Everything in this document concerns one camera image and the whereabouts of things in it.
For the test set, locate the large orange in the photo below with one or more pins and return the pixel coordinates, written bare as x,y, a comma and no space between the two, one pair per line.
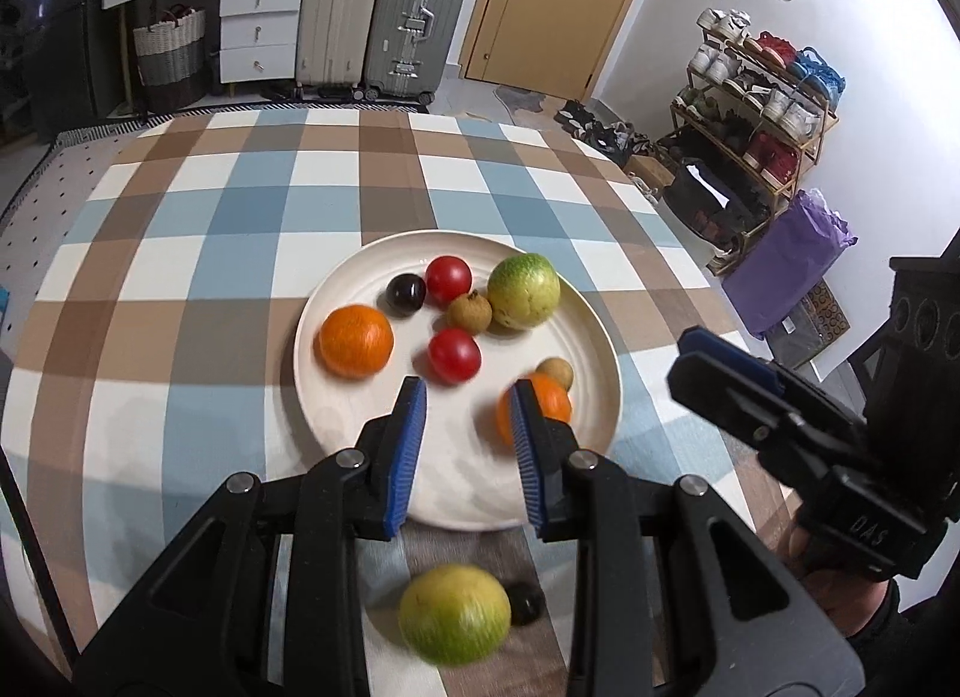
553,400

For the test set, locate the green-yellow guava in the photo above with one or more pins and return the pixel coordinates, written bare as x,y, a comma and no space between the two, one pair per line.
454,615

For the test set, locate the small orange tangerine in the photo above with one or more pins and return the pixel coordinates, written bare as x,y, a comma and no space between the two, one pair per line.
355,342

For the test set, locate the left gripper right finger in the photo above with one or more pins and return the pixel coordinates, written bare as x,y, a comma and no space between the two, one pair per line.
554,471

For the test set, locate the right hand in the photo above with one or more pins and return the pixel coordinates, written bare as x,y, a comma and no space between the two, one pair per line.
848,599

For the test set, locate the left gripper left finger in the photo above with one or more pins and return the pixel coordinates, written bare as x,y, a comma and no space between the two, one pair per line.
391,446

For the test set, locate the dark plum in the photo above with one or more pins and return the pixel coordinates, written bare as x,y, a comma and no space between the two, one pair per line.
406,294
526,603

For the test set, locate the silver aluminium suitcase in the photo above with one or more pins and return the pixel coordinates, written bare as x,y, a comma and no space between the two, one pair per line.
407,49

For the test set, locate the brown longan fruit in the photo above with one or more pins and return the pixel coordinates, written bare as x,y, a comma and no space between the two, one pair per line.
559,370
471,313

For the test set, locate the red tomato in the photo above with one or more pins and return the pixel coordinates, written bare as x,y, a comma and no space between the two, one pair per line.
454,355
447,278

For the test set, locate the woven laundry basket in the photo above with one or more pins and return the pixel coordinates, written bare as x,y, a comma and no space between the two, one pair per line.
171,55

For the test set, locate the checkered tablecloth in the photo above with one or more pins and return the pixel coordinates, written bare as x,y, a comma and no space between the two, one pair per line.
165,291

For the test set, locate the cream round plate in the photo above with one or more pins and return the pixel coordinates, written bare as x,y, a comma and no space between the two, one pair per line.
466,478

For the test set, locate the purple gift bag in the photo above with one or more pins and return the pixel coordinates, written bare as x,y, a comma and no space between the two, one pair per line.
799,247

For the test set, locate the wooden shoe rack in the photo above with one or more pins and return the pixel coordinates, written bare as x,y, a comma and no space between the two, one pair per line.
747,125

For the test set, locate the beige suitcase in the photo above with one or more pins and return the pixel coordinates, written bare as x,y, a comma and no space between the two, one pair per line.
332,41

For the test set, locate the yellow-green guava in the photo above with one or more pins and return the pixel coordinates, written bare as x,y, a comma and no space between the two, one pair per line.
523,291

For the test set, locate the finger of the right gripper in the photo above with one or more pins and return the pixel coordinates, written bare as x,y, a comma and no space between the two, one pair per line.
789,445
739,359

